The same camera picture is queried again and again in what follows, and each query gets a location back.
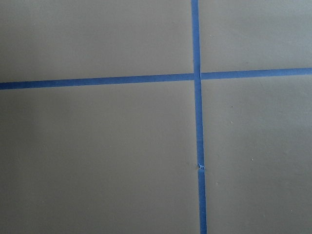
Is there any crossing blue tape strip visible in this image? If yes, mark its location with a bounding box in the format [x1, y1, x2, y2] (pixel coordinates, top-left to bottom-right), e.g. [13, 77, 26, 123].
[0, 67, 312, 90]

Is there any long blue tape strip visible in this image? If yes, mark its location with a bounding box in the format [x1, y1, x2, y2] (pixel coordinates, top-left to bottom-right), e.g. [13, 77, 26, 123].
[191, 0, 207, 234]

